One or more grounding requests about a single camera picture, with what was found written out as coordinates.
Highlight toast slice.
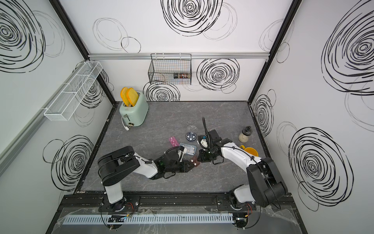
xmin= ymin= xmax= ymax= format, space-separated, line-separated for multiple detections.
xmin=120 ymin=87 xmax=131 ymax=107
xmin=126 ymin=88 xmax=139 ymax=106

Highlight right toast slice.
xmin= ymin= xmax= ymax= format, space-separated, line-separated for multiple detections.
xmin=126 ymin=88 xmax=139 ymax=106

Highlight blue rectangular pillbox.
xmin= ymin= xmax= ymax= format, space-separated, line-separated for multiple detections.
xmin=180 ymin=143 xmax=197 ymax=156

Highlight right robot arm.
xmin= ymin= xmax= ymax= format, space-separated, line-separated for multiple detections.
xmin=198 ymin=130 xmax=288 ymax=209

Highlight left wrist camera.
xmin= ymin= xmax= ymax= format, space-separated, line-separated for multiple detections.
xmin=177 ymin=146 xmax=187 ymax=162

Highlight white slotted cable duct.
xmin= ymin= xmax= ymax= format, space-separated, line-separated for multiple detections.
xmin=62 ymin=214 xmax=234 ymax=225

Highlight dark red pillbox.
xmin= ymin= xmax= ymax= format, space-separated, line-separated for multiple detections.
xmin=190 ymin=156 xmax=200 ymax=167

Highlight left toast slice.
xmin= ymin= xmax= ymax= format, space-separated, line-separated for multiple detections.
xmin=120 ymin=87 xmax=131 ymax=107

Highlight black wire basket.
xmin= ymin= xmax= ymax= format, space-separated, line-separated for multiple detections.
xmin=148 ymin=58 xmax=192 ymax=85

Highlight glass bottle black cap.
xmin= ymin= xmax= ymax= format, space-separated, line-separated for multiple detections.
xmin=238 ymin=126 xmax=252 ymax=143

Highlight pink pillbox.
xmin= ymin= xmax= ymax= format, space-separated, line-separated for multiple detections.
xmin=168 ymin=136 xmax=180 ymax=147

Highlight spice jars in basket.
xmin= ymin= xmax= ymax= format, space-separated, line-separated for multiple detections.
xmin=173 ymin=73 xmax=191 ymax=79

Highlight white wire shelf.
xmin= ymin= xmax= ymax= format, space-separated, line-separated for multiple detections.
xmin=44 ymin=61 xmax=103 ymax=121

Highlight mint green toaster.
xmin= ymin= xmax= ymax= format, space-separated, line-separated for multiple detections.
xmin=119 ymin=93 xmax=149 ymax=127

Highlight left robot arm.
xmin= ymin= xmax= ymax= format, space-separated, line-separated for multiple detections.
xmin=97 ymin=146 xmax=195 ymax=205

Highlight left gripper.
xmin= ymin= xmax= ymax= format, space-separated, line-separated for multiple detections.
xmin=165 ymin=160 xmax=196 ymax=174

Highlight aluminium wall rail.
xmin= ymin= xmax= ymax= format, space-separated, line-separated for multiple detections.
xmin=88 ymin=52 xmax=270 ymax=60

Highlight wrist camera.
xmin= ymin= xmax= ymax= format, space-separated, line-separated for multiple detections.
xmin=177 ymin=146 xmax=187 ymax=162
xmin=198 ymin=135 xmax=208 ymax=149

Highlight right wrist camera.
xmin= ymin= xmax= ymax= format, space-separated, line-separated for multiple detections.
xmin=198 ymin=135 xmax=208 ymax=149

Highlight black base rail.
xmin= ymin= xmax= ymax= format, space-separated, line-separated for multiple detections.
xmin=59 ymin=191 xmax=296 ymax=211

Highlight yellow mug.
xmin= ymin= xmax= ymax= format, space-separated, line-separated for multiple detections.
xmin=240 ymin=145 xmax=259 ymax=157

